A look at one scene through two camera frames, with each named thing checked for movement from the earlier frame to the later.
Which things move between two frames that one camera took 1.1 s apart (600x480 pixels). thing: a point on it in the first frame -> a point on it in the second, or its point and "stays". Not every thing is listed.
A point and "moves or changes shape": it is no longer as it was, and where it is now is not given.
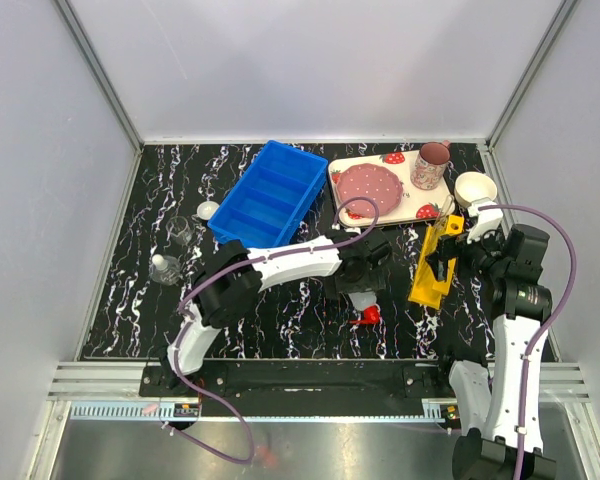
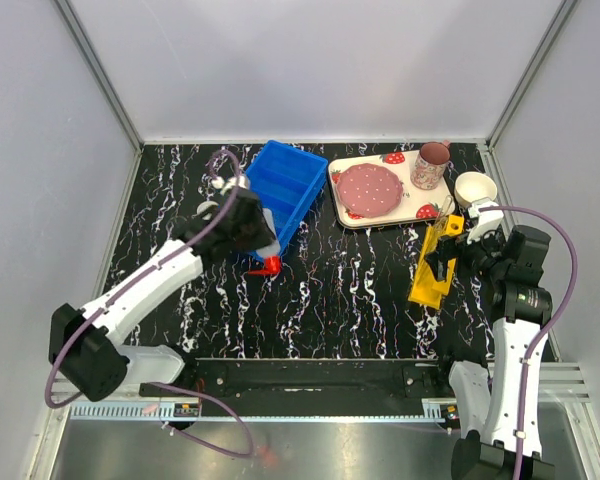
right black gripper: x=458 y=246 stays
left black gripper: x=371 y=280 -> x=265 y=235
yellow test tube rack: x=426 y=288 stays
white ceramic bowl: x=472 y=185 stays
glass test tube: x=445 y=212 stays
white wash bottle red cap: x=366 y=301 moves or changes shape
